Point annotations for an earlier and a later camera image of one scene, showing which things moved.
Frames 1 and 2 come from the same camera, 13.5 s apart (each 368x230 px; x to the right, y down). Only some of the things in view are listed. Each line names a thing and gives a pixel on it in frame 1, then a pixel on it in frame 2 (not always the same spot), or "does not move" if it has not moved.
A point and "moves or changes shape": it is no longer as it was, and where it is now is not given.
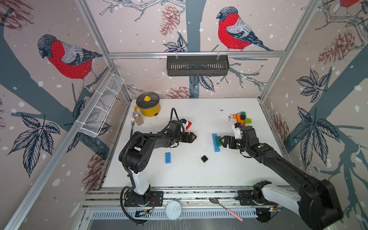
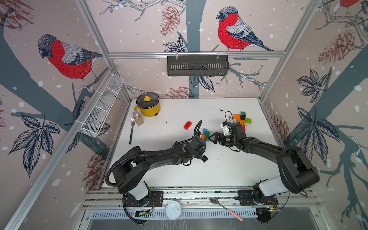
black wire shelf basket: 199,65 does not move
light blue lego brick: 216,148 → 205,141
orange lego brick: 236,116 does not move
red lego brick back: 189,124 does not move
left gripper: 190,137 → 201,153
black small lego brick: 204,158 does not move
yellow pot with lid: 148,104 does not move
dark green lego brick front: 218,142 moves or changes shape
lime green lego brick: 247,120 does not move
